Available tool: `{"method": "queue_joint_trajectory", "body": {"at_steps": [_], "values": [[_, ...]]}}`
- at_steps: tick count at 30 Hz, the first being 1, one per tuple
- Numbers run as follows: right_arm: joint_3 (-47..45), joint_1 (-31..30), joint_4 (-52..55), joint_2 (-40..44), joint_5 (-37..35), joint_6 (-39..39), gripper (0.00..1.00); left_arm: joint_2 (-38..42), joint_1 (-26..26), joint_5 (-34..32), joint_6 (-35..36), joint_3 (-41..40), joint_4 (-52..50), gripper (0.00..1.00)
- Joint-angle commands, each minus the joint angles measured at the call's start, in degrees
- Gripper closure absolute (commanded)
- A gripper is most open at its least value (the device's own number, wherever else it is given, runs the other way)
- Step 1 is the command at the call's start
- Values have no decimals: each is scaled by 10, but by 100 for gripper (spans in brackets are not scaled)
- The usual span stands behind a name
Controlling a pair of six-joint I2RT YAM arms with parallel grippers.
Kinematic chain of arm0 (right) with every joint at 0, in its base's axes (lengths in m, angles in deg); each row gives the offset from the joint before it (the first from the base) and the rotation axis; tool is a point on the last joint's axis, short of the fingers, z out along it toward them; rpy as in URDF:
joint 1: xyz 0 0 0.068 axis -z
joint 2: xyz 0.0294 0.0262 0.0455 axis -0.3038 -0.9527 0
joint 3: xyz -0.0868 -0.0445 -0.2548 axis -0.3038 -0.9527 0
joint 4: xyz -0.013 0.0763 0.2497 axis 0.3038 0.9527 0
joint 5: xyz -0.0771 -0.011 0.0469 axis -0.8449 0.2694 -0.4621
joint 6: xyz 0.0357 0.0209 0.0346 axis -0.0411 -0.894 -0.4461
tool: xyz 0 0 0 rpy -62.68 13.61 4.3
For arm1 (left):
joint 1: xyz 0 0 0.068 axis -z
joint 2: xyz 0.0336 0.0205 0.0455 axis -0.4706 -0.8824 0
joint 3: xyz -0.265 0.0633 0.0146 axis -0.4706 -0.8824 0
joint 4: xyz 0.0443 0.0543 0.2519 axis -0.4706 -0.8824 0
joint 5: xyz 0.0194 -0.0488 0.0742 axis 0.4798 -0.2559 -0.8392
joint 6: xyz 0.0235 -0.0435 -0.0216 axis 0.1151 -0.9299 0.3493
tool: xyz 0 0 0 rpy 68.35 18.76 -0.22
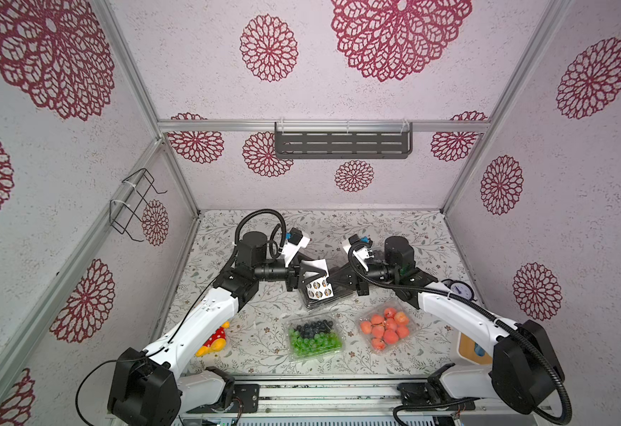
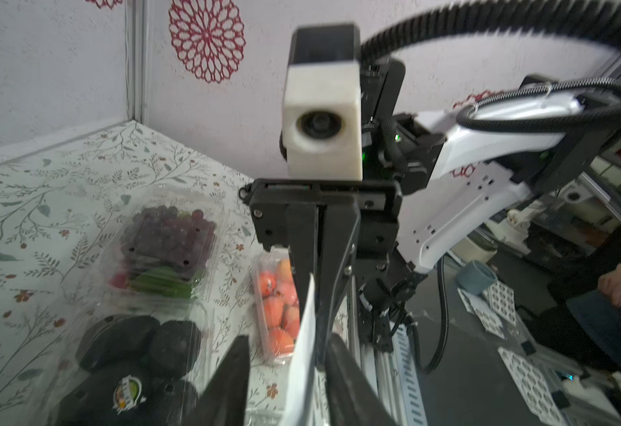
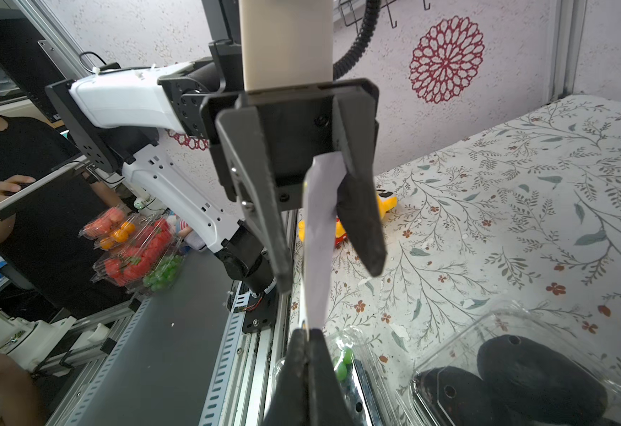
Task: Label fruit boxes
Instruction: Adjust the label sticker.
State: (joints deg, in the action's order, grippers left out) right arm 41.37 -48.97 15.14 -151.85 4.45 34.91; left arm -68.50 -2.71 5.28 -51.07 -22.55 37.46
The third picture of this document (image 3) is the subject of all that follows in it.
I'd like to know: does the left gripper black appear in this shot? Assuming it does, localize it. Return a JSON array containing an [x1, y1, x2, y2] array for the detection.
[[200, 78, 387, 293]]

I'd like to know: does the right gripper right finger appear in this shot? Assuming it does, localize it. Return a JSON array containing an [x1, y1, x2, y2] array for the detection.
[[308, 329, 353, 426]]

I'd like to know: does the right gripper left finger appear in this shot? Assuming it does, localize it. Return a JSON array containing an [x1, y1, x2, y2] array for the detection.
[[262, 329, 310, 426]]

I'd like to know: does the white sticker label sheet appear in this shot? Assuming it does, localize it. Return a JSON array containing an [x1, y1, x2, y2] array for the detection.
[[300, 152, 346, 330]]

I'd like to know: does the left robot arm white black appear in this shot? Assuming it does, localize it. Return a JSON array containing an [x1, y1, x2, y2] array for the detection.
[[46, 39, 386, 293]]

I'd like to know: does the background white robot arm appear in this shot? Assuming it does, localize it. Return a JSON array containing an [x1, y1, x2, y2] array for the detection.
[[0, 298, 140, 376]]

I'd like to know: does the stack of fruit boxes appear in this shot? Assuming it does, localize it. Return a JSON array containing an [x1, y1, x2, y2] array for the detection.
[[80, 206, 184, 294]]

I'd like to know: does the green grape blueberry clamshell box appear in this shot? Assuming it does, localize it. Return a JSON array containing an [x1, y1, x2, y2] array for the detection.
[[274, 328, 408, 425]]

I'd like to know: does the yellow red plush toy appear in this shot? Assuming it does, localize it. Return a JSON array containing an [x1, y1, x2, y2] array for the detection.
[[297, 191, 399, 250]]

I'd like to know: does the blackberry clamshell box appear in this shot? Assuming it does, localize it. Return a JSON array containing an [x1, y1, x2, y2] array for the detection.
[[406, 306, 621, 425]]

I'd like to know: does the floral table mat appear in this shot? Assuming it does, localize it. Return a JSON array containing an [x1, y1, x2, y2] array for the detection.
[[283, 94, 621, 426]]

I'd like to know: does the person in black shirt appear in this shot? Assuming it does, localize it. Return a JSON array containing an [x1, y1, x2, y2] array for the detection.
[[0, 115, 130, 318]]

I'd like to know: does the person in white shirt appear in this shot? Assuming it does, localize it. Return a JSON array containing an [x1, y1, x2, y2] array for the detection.
[[0, 354, 47, 425]]

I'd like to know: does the black monitor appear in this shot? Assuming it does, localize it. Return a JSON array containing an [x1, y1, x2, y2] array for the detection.
[[0, 18, 65, 122]]

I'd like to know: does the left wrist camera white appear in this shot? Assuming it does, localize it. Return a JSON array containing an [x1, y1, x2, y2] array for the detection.
[[239, 0, 334, 92]]

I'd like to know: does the black wire wall rack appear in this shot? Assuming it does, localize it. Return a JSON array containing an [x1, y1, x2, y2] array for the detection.
[[338, 0, 432, 30]]

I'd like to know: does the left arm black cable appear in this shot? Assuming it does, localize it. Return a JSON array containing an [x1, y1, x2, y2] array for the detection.
[[333, 0, 383, 81]]

